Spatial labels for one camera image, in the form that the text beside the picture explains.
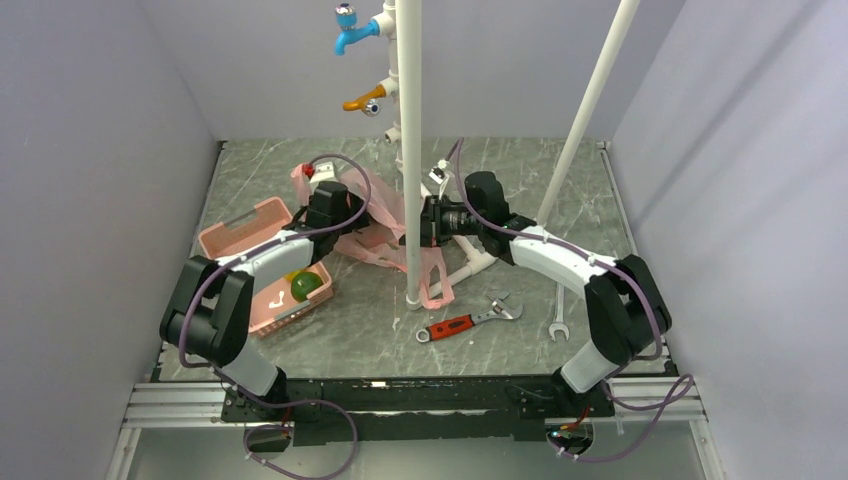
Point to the white PVC pipe frame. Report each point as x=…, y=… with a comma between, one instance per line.
x=403, y=27

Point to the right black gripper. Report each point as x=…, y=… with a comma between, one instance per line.
x=431, y=221

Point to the blue faucet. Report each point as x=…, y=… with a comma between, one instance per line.
x=350, y=32

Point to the pink plastic basket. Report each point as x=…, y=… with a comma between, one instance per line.
x=272, y=306

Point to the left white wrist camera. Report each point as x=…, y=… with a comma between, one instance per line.
x=324, y=171

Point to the orange faucet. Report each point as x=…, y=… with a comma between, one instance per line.
x=368, y=103

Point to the yellow fake fruit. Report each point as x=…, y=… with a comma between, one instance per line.
x=290, y=276

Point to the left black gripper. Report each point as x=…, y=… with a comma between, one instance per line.
x=356, y=203

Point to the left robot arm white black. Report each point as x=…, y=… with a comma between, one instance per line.
x=208, y=315

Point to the silver open end wrench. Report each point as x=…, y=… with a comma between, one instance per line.
x=558, y=328

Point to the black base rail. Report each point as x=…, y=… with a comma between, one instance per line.
x=519, y=407

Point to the pink plastic bag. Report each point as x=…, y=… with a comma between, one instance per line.
x=378, y=242

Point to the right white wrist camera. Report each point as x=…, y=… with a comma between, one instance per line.
x=440, y=172

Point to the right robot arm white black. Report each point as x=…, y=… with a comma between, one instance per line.
x=626, y=311

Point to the dark green fake lime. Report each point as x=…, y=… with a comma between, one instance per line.
x=304, y=283

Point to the red handled adjustable wrench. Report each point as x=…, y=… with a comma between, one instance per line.
x=498, y=309

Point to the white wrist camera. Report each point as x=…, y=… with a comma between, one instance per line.
x=440, y=172
x=324, y=171

